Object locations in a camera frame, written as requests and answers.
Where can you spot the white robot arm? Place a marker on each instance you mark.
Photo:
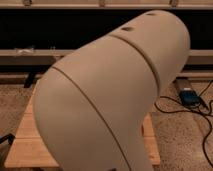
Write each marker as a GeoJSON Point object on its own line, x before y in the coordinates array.
{"type": "Point", "coordinates": [90, 105]}

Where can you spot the blue power adapter box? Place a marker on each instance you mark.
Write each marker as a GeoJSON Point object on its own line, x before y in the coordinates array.
{"type": "Point", "coordinates": [189, 97]}

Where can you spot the wooden board table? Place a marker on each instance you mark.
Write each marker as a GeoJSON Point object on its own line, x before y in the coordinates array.
{"type": "Point", "coordinates": [29, 151]}

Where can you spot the black clamp at left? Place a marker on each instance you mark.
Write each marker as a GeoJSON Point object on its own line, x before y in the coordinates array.
{"type": "Point", "coordinates": [9, 138]}

